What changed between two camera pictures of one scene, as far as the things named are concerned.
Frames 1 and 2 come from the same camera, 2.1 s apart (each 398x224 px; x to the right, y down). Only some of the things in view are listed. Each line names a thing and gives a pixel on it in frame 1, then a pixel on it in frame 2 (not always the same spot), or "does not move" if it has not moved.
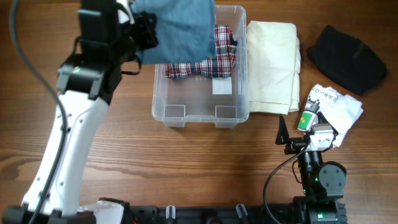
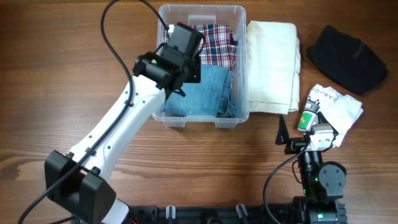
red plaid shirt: (220, 66) does not move
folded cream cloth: (273, 59) does not move
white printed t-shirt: (341, 111) does not move
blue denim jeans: (186, 31) to (214, 96)
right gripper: (283, 137) does not move
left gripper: (143, 22) to (196, 73)
